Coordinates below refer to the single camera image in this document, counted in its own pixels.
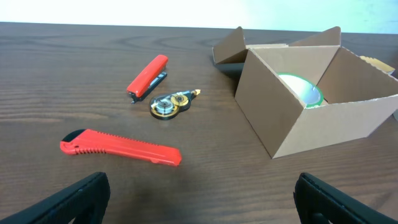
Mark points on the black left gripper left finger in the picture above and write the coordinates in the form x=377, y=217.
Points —
x=82, y=202

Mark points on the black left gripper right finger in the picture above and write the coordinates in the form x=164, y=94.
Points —
x=320, y=203

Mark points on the brown cardboard box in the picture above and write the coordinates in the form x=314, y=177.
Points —
x=358, y=97

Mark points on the green tape roll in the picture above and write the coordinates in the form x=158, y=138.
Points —
x=308, y=92

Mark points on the yellow sticky note pad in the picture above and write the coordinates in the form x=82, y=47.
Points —
x=379, y=64

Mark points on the red utility knife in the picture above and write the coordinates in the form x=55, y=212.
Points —
x=88, y=141

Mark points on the correction tape dispenser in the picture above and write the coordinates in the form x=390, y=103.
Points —
x=168, y=106

